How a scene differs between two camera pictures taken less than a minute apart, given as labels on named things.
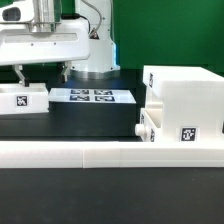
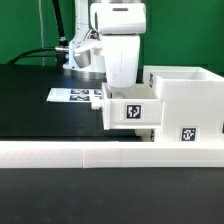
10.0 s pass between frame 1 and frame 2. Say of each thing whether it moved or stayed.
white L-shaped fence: stayed
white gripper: moved
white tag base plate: stayed
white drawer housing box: stayed
